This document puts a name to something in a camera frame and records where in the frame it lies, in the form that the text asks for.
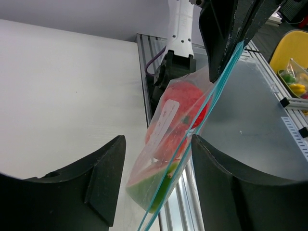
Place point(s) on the bag of toy food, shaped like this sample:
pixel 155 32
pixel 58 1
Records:
pixel 295 79

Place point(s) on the aluminium mounting rail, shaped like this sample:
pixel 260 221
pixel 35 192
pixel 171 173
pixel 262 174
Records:
pixel 181 212

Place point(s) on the fake red tomato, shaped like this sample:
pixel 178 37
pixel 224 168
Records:
pixel 190 98

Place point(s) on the fake watermelon slice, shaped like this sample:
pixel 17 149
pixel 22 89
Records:
pixel 148 188

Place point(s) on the clear zip top bag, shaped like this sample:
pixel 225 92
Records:
pixel 158 128

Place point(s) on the white slotted cable duct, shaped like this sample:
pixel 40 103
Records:
pixel 300 141

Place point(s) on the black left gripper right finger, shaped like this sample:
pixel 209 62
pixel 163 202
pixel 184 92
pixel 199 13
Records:
pixel 236 197

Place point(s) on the yellow chair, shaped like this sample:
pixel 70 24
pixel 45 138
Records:
pixel 293 45

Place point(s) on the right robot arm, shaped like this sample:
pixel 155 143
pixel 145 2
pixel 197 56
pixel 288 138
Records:
pixel 178 57

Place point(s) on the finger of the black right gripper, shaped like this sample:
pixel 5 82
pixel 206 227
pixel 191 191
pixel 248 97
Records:
pixel 216 22
pixel 238 21

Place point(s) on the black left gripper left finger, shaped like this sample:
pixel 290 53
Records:
pixel 81 196

